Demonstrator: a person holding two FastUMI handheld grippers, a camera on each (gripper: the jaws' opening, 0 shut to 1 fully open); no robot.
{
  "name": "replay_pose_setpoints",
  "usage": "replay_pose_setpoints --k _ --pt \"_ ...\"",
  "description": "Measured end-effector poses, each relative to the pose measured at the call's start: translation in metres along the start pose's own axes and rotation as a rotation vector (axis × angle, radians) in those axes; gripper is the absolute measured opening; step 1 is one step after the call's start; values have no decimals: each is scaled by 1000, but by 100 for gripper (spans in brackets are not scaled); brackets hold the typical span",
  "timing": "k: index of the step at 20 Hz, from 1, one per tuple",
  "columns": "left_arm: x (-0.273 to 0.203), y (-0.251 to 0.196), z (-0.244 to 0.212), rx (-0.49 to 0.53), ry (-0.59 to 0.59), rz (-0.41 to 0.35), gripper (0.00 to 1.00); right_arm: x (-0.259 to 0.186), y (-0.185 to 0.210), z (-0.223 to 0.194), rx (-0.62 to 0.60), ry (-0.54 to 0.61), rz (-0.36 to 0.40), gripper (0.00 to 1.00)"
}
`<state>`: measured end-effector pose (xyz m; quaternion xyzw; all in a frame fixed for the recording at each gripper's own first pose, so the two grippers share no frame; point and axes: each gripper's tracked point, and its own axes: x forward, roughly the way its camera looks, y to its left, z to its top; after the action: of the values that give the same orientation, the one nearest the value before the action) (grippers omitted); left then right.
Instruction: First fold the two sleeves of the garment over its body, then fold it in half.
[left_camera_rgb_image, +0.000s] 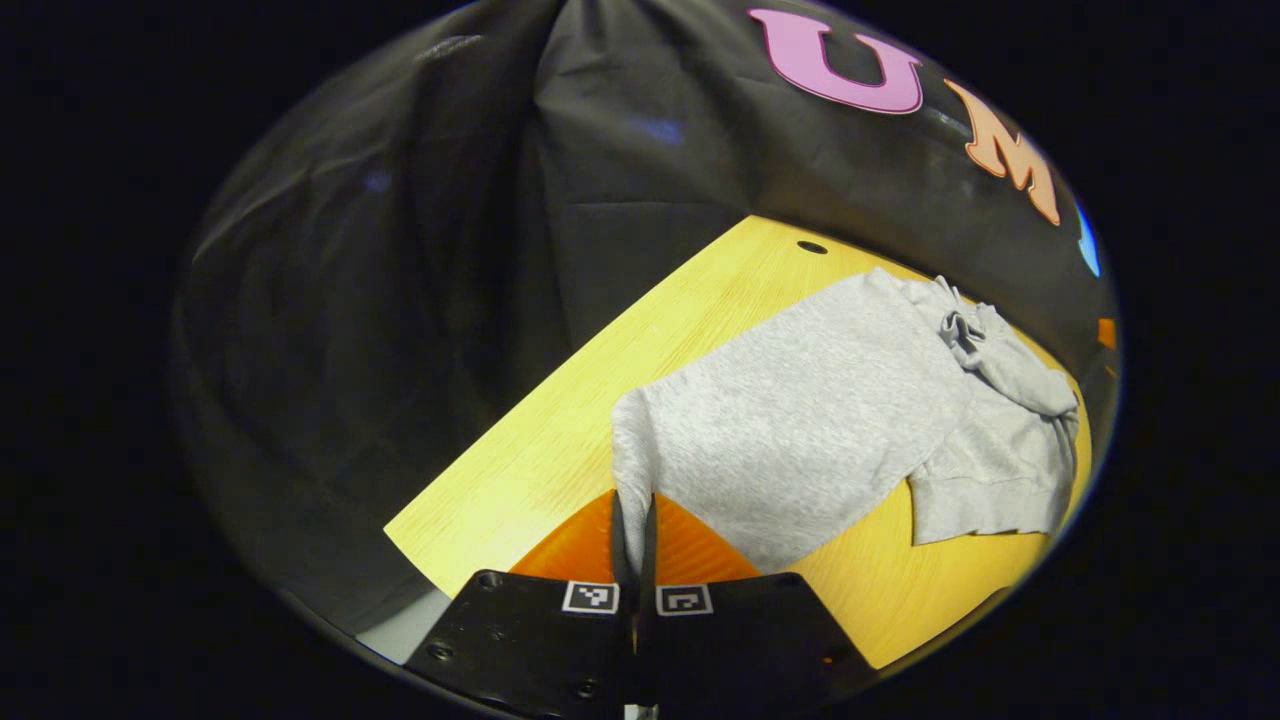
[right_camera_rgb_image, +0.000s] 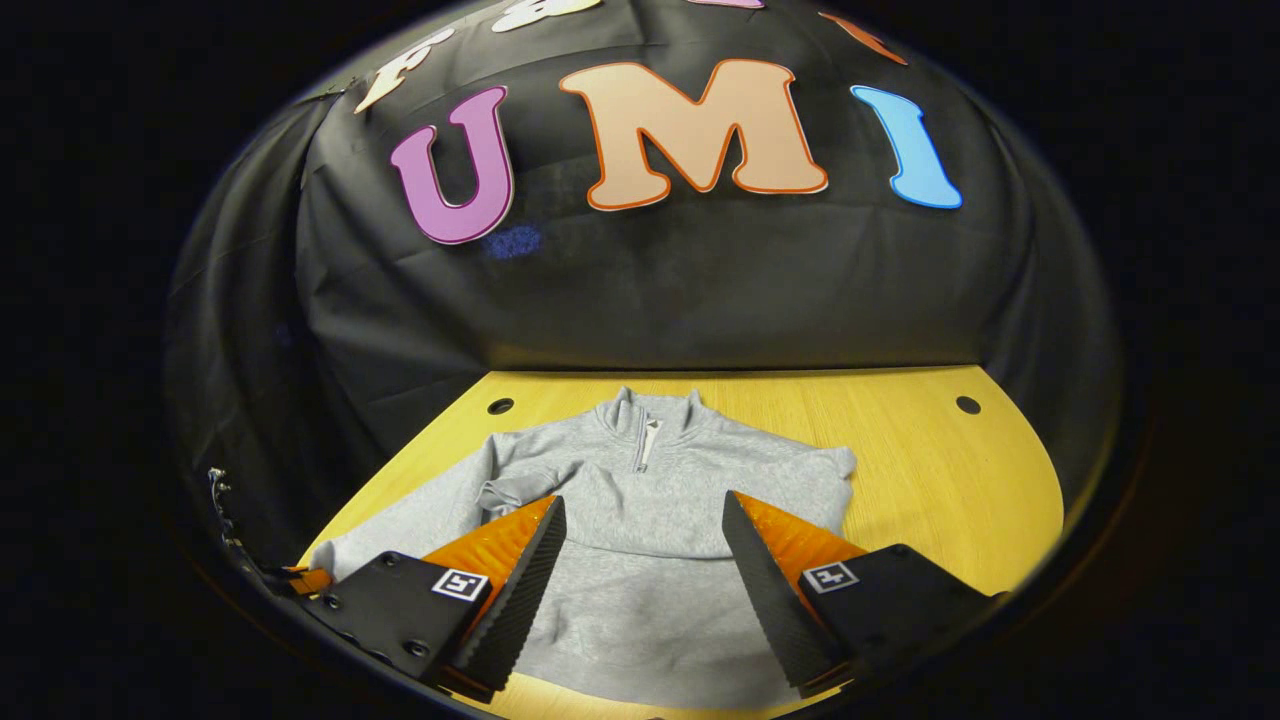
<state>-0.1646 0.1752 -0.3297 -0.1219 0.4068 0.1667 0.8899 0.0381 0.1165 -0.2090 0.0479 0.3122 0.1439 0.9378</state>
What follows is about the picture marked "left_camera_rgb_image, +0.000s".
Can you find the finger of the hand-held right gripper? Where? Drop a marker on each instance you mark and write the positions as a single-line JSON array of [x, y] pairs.
[[1106, 334]]

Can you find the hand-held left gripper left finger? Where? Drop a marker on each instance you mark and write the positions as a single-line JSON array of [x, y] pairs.
[[622, 560]]

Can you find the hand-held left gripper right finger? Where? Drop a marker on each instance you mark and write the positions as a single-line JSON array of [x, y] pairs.
[[648, 570]]

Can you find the grey zip-neck sweatshirt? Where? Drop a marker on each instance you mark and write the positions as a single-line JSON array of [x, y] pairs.
[[800, 420]]

